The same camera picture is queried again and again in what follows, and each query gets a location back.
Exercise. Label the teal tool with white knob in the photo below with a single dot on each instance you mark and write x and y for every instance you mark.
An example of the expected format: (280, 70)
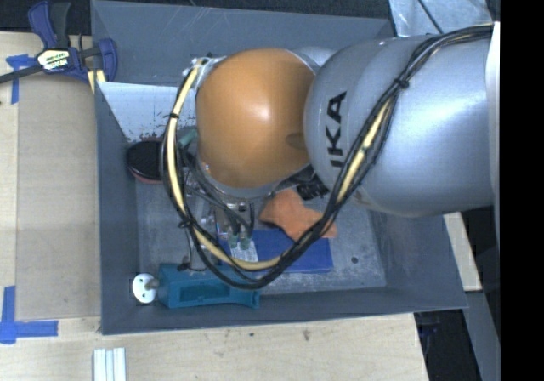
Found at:
(200, 291)

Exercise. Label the orange cloth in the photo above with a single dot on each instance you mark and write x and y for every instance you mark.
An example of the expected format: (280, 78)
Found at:
(293, 215)

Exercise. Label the black round disc red rim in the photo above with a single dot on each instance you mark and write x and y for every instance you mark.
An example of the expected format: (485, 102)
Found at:
(144, 160)

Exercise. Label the grey metal bin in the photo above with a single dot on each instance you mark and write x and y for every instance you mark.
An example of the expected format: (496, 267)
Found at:
(127, 217)

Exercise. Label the pale wood flat board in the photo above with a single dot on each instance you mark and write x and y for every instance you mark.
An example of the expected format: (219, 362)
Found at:
(55, 200)

